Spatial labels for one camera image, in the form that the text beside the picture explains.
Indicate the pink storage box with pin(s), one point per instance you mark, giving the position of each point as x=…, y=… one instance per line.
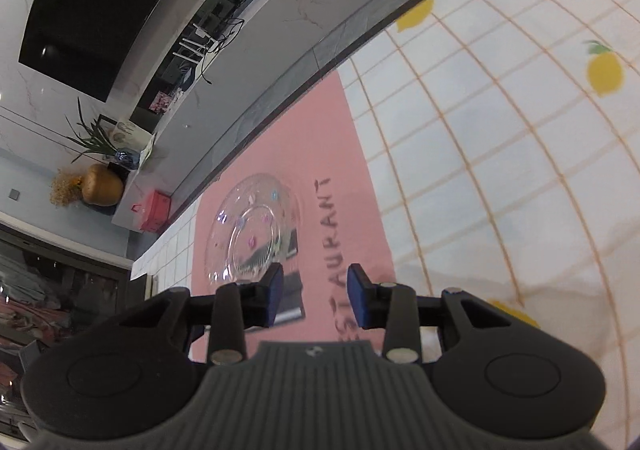
x=152, y=212

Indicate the black notebook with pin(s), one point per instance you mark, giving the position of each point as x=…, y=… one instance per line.
x=151, y=286

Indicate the white tv console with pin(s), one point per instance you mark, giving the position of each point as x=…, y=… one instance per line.
x=274, y=36

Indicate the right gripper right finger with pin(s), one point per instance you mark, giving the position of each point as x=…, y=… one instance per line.
x=395, y=309

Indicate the potted plant in blue vase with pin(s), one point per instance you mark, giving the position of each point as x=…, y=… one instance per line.
x=93, y=138

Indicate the clear glass plate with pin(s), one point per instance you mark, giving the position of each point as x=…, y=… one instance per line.
x=252, y=229

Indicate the checkered lemon tablecloth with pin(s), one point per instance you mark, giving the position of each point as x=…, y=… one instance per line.
x=489, y=145

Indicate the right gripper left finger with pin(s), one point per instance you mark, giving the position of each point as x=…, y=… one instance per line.
x=231, y=310

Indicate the white wifi router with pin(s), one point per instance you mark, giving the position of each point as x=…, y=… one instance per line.
x=194, y=44

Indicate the golden vase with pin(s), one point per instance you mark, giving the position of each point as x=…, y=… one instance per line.
x=101, y=187

